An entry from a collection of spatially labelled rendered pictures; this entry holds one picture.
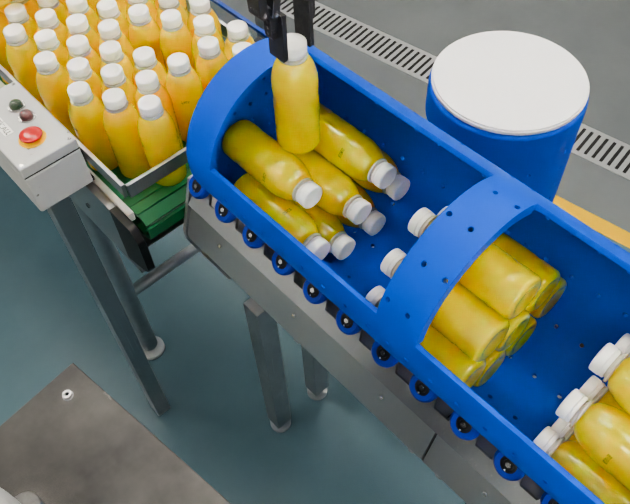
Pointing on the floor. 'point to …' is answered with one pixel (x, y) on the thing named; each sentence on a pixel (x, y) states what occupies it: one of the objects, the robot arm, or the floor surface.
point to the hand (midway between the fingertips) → (290, 27)
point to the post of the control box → (106, 299)
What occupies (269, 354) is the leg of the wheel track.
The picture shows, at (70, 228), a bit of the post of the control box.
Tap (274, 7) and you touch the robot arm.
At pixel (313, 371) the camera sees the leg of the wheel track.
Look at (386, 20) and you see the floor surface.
